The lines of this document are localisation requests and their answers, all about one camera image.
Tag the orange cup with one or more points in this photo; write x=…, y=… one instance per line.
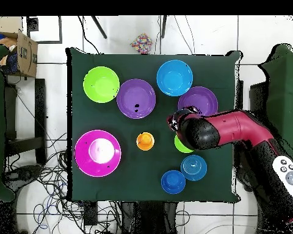
x=145, y=141

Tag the small green bowl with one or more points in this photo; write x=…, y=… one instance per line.
x=179, y=146

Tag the purple bowl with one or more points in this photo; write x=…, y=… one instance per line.
x=198, y=97
x=136, y=92

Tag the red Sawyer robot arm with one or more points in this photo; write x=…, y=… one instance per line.
x=229, y=129

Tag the dark green table cloth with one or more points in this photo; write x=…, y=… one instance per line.
x=136, y=122

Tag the large pink bowl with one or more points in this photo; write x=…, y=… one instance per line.
x=97, y=153

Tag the large blue bowl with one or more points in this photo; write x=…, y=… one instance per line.
x=174, y=78

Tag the small dark blue bowl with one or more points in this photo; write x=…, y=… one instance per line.
x=173, y=182

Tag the small light blue bowl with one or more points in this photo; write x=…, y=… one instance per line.
x=194, y=168

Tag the large green bowl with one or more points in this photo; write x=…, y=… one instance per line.
x=101, y=85

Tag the multicoloured bundle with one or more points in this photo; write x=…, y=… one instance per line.
x=141, y=43

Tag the cardboard box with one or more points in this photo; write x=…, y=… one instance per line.
x=24, y=51

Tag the black bench frame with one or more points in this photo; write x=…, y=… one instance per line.
x=40, y=117

